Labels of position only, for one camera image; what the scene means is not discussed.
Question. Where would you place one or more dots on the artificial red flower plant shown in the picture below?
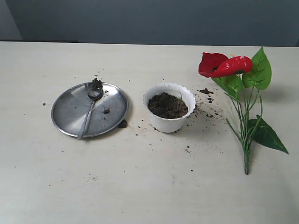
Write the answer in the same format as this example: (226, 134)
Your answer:
(242, 79)

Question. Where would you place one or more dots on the steel spoon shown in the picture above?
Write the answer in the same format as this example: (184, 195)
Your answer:
(94, 93)

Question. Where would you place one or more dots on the soil clump by plate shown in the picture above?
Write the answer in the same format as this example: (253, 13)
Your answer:
(123, 124)

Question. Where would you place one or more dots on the round steel plate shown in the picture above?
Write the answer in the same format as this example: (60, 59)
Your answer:
(70, 108)

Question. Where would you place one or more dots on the white flower pot with soil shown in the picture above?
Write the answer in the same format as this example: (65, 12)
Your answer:
(168, 105)

